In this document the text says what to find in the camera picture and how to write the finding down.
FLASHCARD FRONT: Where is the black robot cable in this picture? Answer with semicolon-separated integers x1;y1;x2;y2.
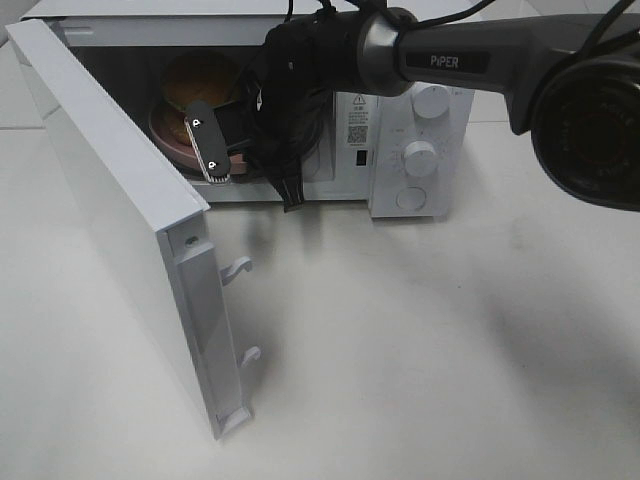
284;0;640;56

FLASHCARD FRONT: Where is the white upper power knob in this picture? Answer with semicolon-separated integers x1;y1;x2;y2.
411;84;451;120

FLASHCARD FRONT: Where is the white microwave door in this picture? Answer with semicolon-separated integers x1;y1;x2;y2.
8;19;260;438

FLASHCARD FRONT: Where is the pink round plate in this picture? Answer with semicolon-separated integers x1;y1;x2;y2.
148;101;251;182

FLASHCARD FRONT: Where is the white lower timer knob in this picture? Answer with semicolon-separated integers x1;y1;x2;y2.
402;141;438;178

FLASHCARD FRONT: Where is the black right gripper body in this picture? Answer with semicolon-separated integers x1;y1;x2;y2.
219;74;333;184

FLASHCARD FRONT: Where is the burger with lettuce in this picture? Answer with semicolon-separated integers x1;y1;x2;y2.
161;52;241;145

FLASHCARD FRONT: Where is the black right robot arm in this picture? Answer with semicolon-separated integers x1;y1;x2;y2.
215;1;639;211

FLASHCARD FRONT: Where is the white round door button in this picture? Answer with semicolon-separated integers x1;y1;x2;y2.
396;187;427;212

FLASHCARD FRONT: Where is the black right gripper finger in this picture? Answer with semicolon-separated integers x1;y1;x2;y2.
269;173;305;213
184;100;231;184

